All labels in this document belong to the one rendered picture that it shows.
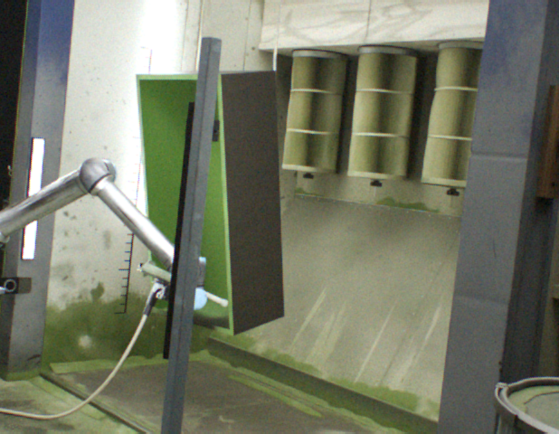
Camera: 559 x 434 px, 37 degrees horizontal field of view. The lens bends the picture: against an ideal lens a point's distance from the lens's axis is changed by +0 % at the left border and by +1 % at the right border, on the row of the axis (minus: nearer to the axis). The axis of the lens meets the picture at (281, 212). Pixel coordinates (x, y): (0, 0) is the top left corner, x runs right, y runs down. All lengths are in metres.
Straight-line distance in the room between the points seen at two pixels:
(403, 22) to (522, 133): 2.33
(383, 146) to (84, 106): 1.63
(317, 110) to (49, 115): 1.56
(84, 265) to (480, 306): 2.84
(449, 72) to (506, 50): 2.00
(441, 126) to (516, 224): 2.08
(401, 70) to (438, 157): 0.63
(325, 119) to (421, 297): 1.27
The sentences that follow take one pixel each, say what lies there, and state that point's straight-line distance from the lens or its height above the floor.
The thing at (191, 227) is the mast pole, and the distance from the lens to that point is 2.65.
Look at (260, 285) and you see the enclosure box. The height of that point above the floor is 0.69.
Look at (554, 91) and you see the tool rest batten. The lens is 2.30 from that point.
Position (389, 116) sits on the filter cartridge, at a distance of 4.63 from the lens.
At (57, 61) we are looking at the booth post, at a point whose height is 1.68.
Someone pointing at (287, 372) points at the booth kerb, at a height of 0.13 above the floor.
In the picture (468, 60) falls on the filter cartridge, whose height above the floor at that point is 1.89.
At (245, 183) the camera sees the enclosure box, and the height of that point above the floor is 1.17.
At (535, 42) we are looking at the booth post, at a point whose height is 1.65.
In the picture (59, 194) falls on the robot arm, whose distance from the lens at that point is 3.62.
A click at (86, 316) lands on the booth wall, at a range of 4.78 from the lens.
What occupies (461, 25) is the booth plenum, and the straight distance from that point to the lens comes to 4.27.
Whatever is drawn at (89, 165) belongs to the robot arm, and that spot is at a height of 1.18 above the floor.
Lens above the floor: 1.26
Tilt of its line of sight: 3 degrees down
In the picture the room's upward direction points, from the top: 6 degrees clockwise
